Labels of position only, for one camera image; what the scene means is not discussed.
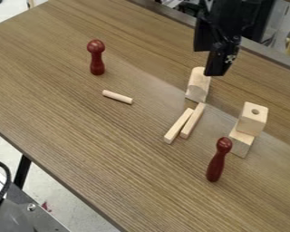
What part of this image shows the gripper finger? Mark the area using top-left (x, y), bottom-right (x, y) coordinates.
top-left (203, 37), bottom-right (242, 77)
top-left (192, 17), bottom-right (215, 53)

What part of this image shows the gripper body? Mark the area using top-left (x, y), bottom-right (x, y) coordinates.
top-left (196, 12), bottom-right (245, 47)

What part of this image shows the rectangular wooden stick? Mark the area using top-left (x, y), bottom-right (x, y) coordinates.
top-left (163, 107), bottom-right (197, 145)
top-left (179, 101), bottom-right (208, 140)

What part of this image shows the wooden arch block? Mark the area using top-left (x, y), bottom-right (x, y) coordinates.
top-left (183, 66), bottom-right (213, 103)

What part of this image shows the wooden cube with hole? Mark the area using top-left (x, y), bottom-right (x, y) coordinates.
top-left (234, 101), bottom-right (270, 138)

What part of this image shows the plain wooden cube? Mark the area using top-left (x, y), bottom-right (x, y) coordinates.
top-left (227, 126), bottom-right (256, 160)

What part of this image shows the round wooden dowel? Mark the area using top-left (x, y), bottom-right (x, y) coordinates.
top-left (101, 89), bottom-right (134, 106)

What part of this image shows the red wooden pin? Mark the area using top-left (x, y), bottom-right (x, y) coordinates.
top-left (204, 136), bottom-right (235, 183)
top-left (85, 39), bottom-right (108, 76)

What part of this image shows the black table leg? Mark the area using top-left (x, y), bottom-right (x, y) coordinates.
top-left (13, 154), bottom-right (33, 190)

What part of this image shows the grey metal plate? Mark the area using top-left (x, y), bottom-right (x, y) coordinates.
top-left (0, 182), bottom-right (73, 232)

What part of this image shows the black cable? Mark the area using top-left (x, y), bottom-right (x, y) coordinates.
top-left (0, 159), bottom-right (14, 218)

